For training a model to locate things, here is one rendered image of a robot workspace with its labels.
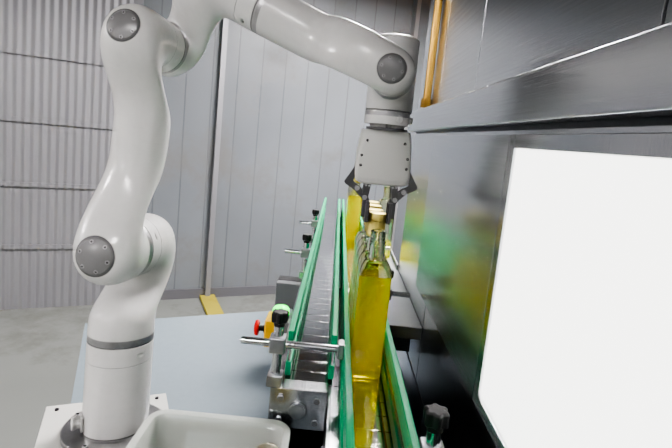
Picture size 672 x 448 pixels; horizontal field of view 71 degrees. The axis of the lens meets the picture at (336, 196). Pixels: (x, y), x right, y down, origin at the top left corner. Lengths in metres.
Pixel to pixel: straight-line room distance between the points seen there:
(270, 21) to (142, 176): 0.36
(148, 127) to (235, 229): 3.25
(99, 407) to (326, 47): 0.76
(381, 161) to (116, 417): 0.68
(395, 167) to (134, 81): 0.48
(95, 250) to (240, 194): 3.23
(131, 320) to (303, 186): 3.37
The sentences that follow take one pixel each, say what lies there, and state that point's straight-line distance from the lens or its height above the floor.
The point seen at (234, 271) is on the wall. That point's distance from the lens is 4.23.
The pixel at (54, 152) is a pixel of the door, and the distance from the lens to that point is 3.92.
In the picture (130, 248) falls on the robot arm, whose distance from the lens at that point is 0.89.
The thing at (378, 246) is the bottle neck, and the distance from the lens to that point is 0.82.
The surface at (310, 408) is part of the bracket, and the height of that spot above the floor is 1.02.
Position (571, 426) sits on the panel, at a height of 1.26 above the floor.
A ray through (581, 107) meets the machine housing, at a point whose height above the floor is 1.51.
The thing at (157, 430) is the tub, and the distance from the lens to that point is 0.87.
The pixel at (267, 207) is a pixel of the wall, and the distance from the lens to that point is 4.16.
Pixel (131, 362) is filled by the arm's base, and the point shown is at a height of 1.01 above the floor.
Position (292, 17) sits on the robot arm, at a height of 1.66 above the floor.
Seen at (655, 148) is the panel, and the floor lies 1.48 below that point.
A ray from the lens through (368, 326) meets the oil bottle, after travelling 0.85.
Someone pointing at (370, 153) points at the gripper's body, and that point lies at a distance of 0.85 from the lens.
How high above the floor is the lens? 1.47
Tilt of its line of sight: 7 degrees down
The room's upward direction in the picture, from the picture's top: 6 degrees clockwise
